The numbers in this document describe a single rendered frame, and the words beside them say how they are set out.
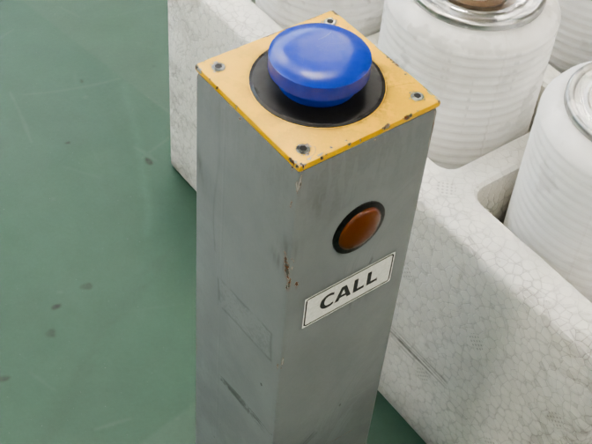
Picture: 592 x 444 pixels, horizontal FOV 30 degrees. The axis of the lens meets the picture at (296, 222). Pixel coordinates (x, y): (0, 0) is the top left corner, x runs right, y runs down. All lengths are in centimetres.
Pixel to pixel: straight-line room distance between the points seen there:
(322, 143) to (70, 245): 41
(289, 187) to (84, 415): 33
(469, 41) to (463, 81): 2
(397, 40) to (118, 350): 28
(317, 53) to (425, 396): 30
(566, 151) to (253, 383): 18
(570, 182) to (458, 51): 9
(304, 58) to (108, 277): 38
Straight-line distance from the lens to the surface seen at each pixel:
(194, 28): 73
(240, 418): 57
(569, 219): 56
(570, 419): 58
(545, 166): 55
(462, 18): 59
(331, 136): 41
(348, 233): 45
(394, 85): 44
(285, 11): 69
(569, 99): 55
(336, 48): 43
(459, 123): 61
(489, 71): 59
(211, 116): 45
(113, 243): 80
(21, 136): 89
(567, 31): 69
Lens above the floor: 59
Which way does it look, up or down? 47 degrees down
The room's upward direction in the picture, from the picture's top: 6 degrees clockwise
